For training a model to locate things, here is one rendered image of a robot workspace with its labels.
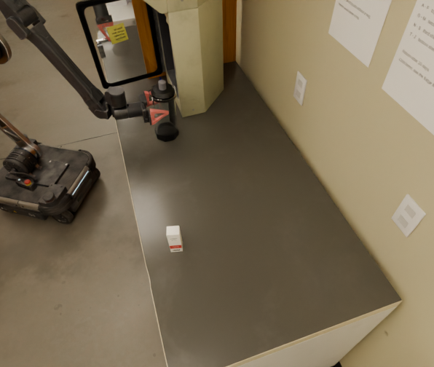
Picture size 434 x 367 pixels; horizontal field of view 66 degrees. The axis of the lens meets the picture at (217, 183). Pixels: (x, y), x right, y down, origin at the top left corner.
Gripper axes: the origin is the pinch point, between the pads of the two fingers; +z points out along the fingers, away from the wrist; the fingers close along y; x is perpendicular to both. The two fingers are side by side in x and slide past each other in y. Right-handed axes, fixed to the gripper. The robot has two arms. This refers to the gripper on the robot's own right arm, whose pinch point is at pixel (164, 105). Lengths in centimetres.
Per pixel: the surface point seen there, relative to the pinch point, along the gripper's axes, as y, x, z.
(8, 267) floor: 15, 120, -103
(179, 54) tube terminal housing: 10.5, -15.2, 9.3
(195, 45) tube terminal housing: 10.7, -18.0, 15.9
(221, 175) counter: -30.2, 13.5, 15.2
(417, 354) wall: -108, 22, 54
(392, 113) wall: -58, -34, 49
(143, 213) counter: -38.5, 15.8, -16.9
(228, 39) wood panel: 47, 2, 44
